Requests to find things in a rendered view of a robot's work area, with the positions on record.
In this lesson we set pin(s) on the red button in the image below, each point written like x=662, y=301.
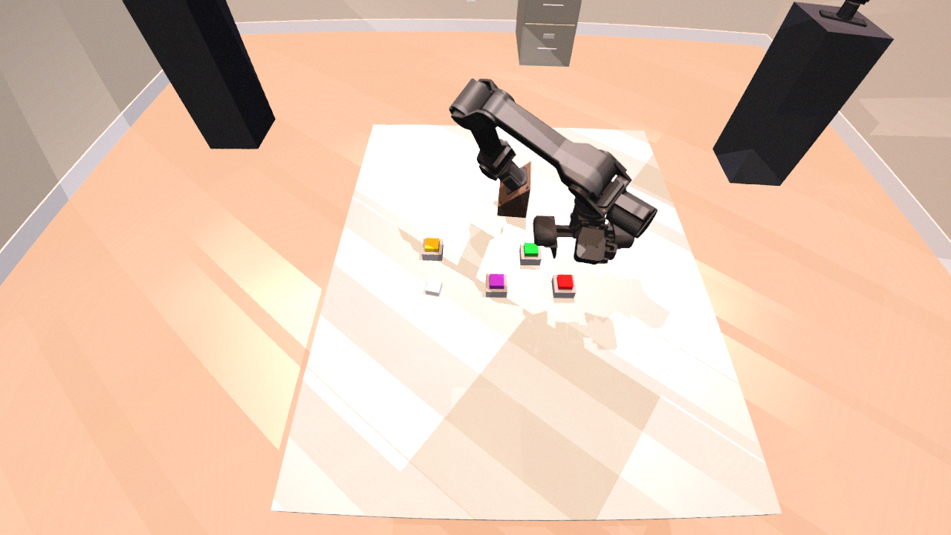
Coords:
x=563, y=286

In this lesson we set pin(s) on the green button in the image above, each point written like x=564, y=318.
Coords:
x=530, y=254

